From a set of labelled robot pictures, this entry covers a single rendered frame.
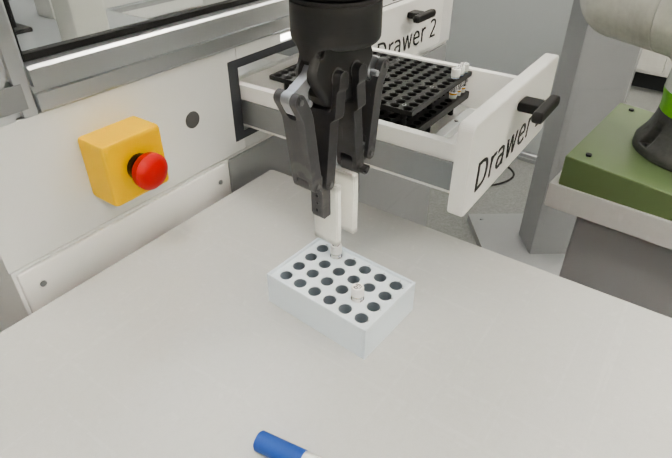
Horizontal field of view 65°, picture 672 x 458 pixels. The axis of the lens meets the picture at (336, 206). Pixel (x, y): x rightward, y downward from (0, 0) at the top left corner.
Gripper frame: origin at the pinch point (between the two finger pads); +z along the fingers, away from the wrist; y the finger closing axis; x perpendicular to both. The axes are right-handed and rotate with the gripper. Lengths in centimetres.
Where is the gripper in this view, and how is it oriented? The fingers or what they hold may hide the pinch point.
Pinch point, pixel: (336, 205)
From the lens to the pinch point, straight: 52.6
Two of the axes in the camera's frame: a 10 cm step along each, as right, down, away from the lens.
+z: 0.0, 8.4, 5.5
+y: 6.3, -4.3, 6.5
